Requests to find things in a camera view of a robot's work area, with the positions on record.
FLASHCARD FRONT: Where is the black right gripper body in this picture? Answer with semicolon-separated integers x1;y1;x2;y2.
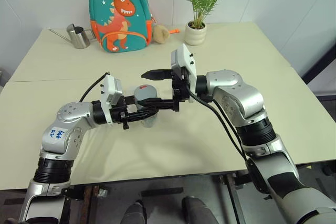
171;67;192;113

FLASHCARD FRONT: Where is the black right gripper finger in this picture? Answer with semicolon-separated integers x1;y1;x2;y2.
141;69;173;81
136;98;175;111

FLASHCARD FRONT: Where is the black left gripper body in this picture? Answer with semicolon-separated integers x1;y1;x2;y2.
110;97;132;131

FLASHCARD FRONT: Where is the clear plastic jar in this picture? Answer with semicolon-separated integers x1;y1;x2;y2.
135;102;159;129

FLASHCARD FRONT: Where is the grey jar lid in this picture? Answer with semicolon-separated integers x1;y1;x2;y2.
133;84;158;105

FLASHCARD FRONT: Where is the beige plush ball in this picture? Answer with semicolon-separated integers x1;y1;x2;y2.
152;24;171;44

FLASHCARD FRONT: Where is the white ribbed plant pot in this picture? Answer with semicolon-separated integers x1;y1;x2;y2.
184;20;207;47

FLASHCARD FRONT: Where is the white handwritten label sticker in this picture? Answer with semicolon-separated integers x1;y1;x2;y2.
48;126;67;144

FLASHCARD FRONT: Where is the teal dinosaur backpack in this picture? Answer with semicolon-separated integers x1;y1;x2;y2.
88;0;155;53

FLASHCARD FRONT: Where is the metal watering can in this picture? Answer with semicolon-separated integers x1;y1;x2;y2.
49;23;96;50

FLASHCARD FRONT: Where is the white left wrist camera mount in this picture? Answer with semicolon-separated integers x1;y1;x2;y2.
100;74;124;125

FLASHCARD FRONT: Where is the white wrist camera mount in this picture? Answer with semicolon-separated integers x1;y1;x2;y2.
100;74;124;125
170;42;198;103

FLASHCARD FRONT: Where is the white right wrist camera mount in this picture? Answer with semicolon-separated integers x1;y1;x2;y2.
170;42;198;103

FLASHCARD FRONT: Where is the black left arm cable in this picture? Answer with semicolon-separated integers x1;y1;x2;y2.
78;72;109;103

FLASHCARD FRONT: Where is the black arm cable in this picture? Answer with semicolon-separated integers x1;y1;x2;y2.
78;72;109;103
183;83;249;162

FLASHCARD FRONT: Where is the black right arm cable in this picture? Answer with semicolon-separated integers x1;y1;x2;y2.
183;83;249;162

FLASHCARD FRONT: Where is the dark metal table frame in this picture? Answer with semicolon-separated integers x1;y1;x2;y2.
62;163;336;224

